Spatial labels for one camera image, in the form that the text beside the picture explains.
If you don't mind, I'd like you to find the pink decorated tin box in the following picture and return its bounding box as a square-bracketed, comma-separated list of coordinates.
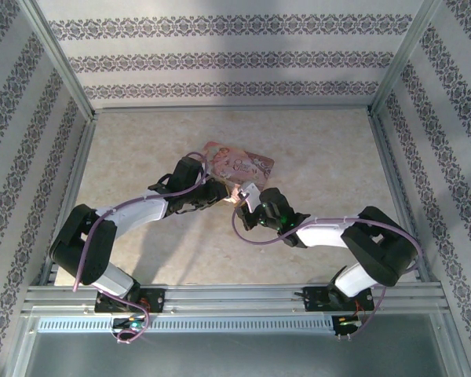
[202, 141, 276, 205]

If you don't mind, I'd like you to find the small circuit board green LED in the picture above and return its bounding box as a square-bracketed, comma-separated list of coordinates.
[335, 313, 364, 337]
[113, 318, 148, 331]

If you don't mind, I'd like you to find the grey metal sheet tray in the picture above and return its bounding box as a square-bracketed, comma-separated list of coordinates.
[7, 313, 462, 377]

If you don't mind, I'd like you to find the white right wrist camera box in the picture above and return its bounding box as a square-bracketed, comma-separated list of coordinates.
[238, 181, 263, 214]

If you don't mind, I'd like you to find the aluminium table edge rail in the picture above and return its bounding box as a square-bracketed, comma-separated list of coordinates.
[92, 104, 372, 115]
[38, 112, 99, 287]
[367, 109, 436, 284]

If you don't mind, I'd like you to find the long aluminium base rail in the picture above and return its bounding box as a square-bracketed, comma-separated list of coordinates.
[21, 285, 447, 315]

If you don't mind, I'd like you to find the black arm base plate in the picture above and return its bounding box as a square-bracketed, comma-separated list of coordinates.
[93, 288, 166, 315]
[304, 286, 376, 313]

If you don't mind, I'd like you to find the slotted grey cable duct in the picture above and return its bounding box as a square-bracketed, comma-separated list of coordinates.
[37, 316, 334, 334]

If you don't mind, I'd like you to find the aluminium frame corner post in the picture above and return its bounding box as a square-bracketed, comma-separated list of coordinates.
[367, 0, 452, 119]
[17, 0, 97, 119]

